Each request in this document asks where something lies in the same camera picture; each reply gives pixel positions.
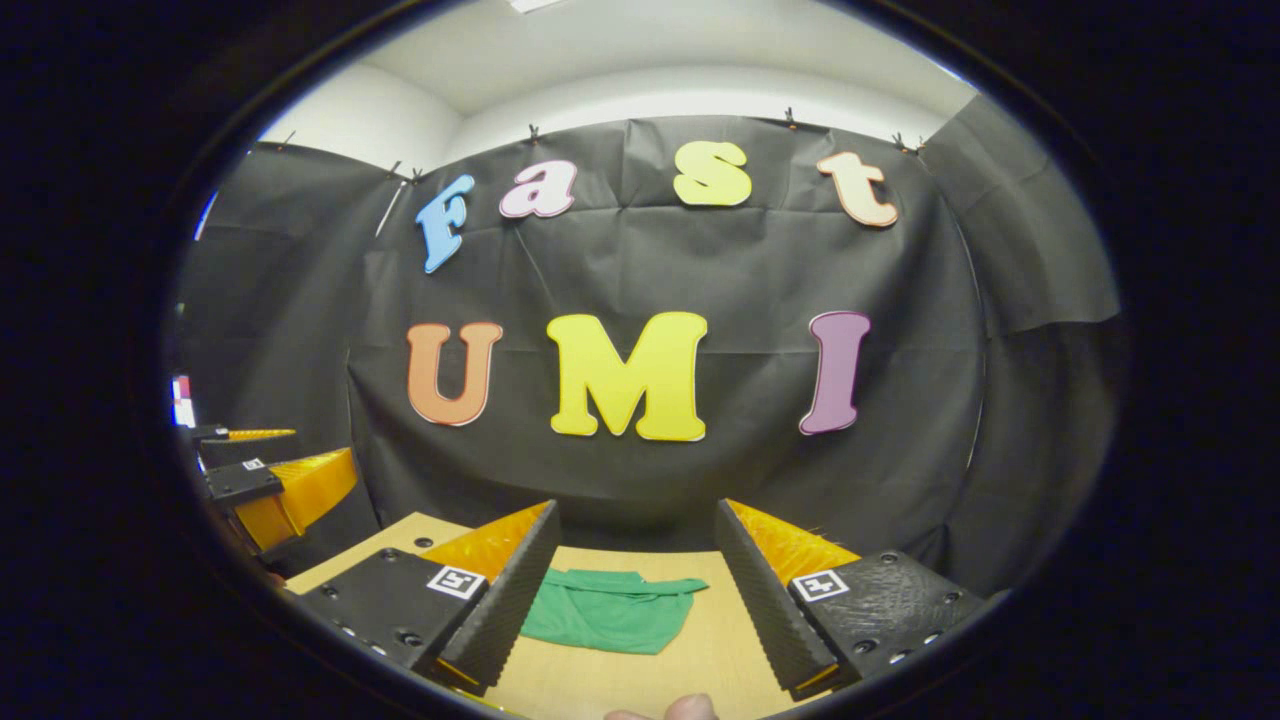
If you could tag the green T-shirt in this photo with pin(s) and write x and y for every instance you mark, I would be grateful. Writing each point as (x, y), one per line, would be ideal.
(610, 615)

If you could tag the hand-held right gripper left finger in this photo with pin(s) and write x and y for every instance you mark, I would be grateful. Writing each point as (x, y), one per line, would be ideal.
(515, 600)

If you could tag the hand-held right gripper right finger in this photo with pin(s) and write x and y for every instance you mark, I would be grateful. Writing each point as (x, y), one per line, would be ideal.
(765, 610)

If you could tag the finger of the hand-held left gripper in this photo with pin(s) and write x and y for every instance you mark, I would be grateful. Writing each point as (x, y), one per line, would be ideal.
(290, 495)
(250, 435)

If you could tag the black backdrop cloth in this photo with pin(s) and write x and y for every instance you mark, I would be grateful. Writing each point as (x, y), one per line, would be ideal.
(700, 260)

